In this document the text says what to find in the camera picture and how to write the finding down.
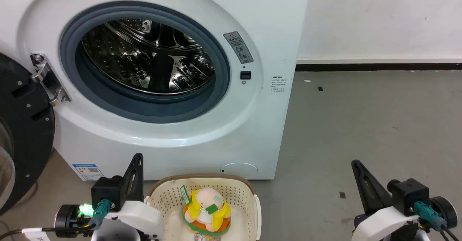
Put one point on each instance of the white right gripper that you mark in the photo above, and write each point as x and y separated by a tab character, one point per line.
386	223

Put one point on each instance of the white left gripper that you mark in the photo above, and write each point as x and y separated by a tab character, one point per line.
140	217

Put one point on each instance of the yellow pink plush toy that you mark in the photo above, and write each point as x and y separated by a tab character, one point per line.
205	202

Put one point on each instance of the stainless steel washing machine drum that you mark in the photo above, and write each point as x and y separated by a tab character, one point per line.
122	64

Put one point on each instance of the black washing machine door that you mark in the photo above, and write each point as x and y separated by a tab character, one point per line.
25	125

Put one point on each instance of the cream plastic laundry basket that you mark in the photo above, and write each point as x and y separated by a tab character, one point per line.
166	201

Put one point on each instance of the blue energy label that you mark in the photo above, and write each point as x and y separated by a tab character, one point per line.
88	172

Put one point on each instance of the round drain filter cover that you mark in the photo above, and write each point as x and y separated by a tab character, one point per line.
239	170

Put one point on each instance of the black baseboard strip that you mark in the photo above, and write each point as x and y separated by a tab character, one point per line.
379	67

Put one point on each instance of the white front-load washing machine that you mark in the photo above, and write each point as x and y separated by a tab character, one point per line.
252	125

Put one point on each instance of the chrome door hinge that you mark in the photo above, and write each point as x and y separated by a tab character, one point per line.
47	79

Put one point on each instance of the grey rubber door gasket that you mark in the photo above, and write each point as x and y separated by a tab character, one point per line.
69	62

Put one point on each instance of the small text sticker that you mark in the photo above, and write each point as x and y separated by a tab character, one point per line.
278	84

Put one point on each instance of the black door latch socket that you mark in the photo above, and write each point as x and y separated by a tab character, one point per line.
245	75

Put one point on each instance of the grey warning sticker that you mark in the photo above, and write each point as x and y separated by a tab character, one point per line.
238	47

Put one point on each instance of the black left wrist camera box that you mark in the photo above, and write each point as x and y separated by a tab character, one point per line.
106	190

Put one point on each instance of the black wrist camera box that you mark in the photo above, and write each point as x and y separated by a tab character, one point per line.
106	190
409	194

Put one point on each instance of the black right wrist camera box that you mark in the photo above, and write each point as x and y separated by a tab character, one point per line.
409	194

